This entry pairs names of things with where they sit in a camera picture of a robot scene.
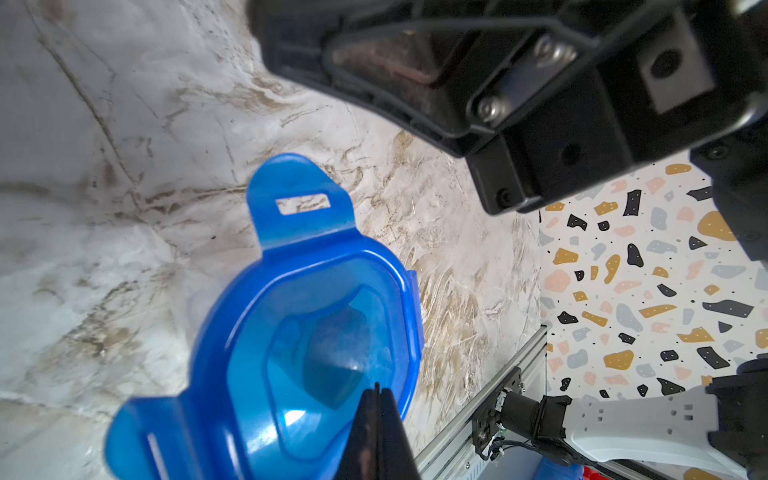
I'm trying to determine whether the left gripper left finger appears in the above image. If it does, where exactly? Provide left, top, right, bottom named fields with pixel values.
left=334, top=383, right=380, bottom=480

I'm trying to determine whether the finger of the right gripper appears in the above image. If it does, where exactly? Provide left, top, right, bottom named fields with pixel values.
left=244, top=1, right=576, bottom=157

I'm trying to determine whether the red bin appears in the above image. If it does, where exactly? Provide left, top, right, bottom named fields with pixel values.
left=583, top=466, right=611, bottom=480

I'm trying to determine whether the clear plastic container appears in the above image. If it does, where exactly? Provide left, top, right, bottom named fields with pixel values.
left=179, top=282, right=228, bottom=342

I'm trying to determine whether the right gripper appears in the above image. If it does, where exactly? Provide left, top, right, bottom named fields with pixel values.
left=467, top=1, right=767, bottom=262

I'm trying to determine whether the blue bin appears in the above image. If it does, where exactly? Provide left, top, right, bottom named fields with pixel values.
left=533, top=458, right=584, bottom=480

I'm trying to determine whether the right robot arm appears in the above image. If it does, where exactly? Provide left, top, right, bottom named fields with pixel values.
left=245, top=1, right=767, bottom=479

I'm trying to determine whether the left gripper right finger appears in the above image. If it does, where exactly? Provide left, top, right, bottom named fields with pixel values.
left=377, top=389, right=420, bottom=480

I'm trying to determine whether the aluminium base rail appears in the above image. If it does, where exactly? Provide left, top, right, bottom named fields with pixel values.
left=415, top=326, right=667, bottom=479

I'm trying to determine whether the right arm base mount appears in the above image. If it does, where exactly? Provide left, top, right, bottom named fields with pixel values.
left=471, top=367, right=521, bottom=461

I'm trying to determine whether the blue container lid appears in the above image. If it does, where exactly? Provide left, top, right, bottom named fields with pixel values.
left=105, top=154, right=424, bottom=479

